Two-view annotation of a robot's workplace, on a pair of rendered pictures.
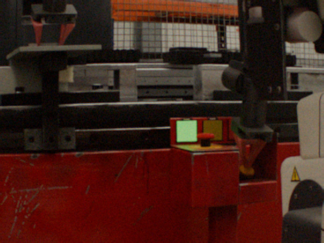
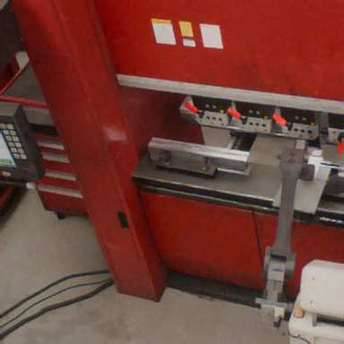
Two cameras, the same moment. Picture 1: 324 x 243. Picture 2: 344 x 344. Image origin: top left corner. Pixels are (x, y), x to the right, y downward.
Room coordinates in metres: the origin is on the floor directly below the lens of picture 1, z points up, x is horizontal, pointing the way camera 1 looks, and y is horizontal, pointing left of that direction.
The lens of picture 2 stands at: (-0.30, -1.25, 3.38)
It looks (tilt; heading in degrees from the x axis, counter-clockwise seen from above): 41 degrees down; 49
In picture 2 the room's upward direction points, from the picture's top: 12 degrees counter-clockwise
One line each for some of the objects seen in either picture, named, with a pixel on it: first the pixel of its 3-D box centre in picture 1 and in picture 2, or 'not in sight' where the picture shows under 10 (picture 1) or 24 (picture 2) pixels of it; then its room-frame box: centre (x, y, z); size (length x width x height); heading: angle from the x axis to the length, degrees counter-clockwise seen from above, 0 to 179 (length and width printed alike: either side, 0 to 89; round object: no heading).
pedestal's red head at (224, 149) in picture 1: (224, 159); not in sight; (1.42, -0.14, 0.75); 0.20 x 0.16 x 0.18; 105
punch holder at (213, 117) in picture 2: not in sight; (212, 106); (1.43, 0.70, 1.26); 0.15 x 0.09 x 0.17; 110
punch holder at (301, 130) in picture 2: not in sight; (301, 117); (1.57, 0.32, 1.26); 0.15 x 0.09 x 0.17; 110
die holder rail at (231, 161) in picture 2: not in sight; (199, 156); (1.39, 0.81, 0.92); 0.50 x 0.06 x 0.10; 110
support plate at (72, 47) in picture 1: (49, 52); (302, 186); (1.44, 0.25, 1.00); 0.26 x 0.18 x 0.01; 20
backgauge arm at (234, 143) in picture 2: not in sight; (248, 124); (1.78, 0.85, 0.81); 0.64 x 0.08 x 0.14; 20
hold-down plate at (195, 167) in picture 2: not in sight; (185, 167); (1.32, 0.84, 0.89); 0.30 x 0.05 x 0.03; 110
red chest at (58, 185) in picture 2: not in sight; (83, 143); (1.40, 1.83, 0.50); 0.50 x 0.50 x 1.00; 20
